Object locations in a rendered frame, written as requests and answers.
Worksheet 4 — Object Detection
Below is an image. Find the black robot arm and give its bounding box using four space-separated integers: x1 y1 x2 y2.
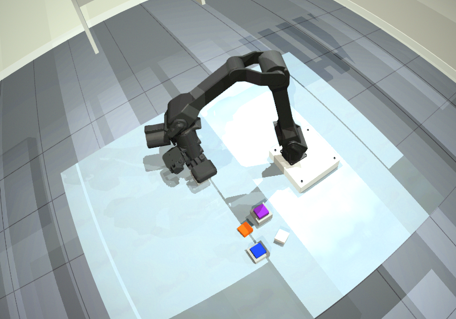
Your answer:
144 50 308 174

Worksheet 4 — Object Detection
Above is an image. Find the orange block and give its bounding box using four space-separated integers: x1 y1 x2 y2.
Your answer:
237 222 253 238

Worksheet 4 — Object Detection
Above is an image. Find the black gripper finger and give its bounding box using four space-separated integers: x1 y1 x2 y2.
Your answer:
185 154 207 170

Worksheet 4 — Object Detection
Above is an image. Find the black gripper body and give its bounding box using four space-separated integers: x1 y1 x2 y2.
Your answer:
177 136 217 183

